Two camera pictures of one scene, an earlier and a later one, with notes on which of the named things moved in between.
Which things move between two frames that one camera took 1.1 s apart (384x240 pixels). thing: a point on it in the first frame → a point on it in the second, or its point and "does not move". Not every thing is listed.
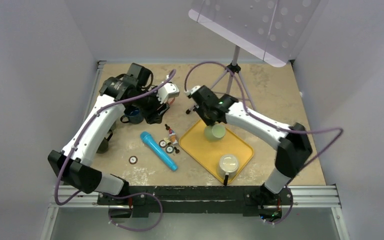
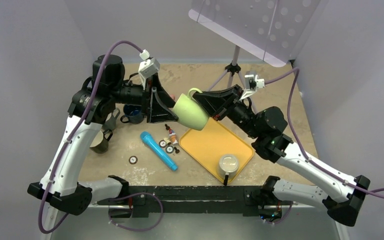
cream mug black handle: [228, 166] does not move
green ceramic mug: [215, 132] → [189, 114]
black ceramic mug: [104, 147] does not move
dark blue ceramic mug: [135, 117] does not move
